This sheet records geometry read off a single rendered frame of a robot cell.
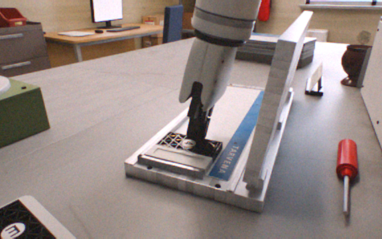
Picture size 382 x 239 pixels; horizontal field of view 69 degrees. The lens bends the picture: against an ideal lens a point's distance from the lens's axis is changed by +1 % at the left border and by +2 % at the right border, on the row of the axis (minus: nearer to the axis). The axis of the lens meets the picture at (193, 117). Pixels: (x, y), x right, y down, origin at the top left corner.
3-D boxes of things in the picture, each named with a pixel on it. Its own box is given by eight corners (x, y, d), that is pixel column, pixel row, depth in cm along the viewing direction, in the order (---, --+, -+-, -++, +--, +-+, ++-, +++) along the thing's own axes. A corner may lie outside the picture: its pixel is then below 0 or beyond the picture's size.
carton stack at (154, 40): (176, 62, 496) (175, 12, 462) (191, 64, 480) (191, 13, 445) (143, 72, 432) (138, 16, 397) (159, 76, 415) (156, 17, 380)
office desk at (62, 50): (136, 74, 420) (130, 22, 389) (172, 83, 383) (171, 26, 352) (47, 102, 315) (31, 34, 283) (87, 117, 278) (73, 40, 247)
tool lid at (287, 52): (304, 10, 63) (312, 12, 62) (282, 88, 71) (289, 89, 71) (277, 38, 26) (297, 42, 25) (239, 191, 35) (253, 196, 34)
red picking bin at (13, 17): (-2, 24, 255) (-6, 7, 249) (29, 25, 248) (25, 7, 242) (-23, 27, 237) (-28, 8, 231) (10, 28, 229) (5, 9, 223)
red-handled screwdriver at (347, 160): (336, 150, 48) (339, 136, 47) (354, 154, 47) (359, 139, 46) (329, 218, 34) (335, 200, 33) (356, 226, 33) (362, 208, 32)
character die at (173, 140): (169, 137, 48) (169, 131, 48) (222, 148, 45) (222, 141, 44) (155, 150, 44) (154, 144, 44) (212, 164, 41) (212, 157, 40)
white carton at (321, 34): (296, 44, 365) (300, 27, 356) (326, 47, 347) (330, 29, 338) (290, 48, 343) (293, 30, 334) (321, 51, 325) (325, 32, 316)
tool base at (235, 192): (217, 89, 79) (217, 77, 77) (292, 99, 71) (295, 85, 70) (125, 174, 42) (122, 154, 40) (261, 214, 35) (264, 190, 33)
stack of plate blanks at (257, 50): (211, 54, 123) (212, 33, 120) (227, 50, 133) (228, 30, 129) (300, 68, 100) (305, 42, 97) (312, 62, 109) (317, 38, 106)
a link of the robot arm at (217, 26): (208, 4, 42) (204, 24, 44) (184, 6, 35) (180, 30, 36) (261, 17, 40) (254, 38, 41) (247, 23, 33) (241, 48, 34)
